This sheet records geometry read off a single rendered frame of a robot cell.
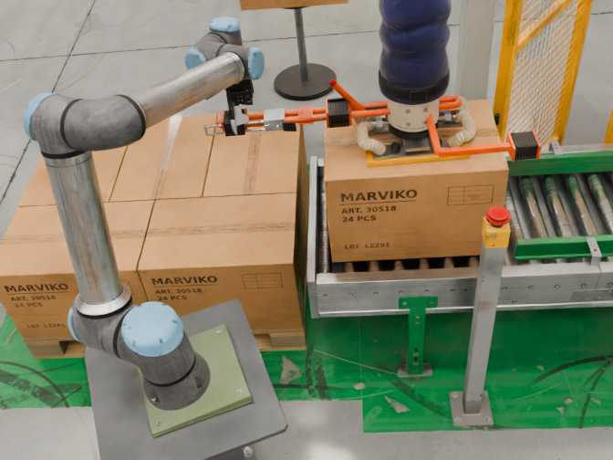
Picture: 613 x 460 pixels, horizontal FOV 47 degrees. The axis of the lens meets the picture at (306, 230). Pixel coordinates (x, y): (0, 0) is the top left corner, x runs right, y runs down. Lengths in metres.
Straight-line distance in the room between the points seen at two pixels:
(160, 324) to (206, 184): 1.24
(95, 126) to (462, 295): 1.46
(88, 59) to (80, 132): 3.66
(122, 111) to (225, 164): 1.50
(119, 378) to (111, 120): 0.85
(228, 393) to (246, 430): 0.11
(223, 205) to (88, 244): 1.14
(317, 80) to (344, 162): 2.18
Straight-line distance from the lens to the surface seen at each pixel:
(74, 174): 1.75
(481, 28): 3.38
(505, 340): 3.07
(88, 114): 1.63
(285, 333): 2.93
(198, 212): 2.89
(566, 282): 2.59
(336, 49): 4.88
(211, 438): 1.98
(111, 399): 2.13
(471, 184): 2.37
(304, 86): 4.47
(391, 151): 2.37
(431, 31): 2.15
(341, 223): 2.44
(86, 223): 1.81
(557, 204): 2.86
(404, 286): 2.49
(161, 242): 2.80
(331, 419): 2.83
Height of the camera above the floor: 2.44
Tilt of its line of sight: 44 degrees down
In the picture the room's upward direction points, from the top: 7 degrees counter-clockwise
